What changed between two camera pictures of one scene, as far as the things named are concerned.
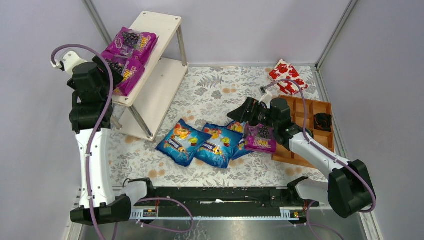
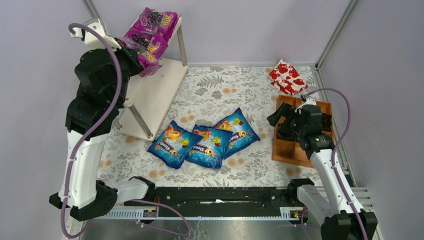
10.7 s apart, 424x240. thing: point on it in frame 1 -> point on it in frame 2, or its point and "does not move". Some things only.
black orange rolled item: (323, 121) does not move
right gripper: (251, 110) -> (281, 114)
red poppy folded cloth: (283, 70) does not move
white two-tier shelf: (142, 113) does not move
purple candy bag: (260, 138) -> (151, 48)
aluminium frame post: (345, 16) does not move
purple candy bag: (131, 50) -> (152, 21)
